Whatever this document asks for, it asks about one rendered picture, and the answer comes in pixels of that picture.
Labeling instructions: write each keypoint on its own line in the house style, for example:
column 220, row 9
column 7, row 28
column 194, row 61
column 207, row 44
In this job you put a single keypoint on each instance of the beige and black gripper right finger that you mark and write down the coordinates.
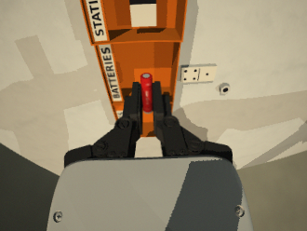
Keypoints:
column 177, row 140

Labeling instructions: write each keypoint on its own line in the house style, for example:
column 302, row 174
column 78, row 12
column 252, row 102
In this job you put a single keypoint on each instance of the orange open bin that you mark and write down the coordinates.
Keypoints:
column 147, row 49

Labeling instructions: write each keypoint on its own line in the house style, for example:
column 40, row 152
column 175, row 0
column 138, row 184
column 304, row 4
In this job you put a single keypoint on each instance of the beige domino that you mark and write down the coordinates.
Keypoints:
column 197, row 72

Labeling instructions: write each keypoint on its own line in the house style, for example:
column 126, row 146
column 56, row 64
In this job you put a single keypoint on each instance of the red battery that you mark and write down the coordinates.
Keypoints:
column 146, row 81

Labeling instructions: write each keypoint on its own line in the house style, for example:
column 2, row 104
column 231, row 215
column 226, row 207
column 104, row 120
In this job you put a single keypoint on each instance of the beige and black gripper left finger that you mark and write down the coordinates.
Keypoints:
column 120, row 142

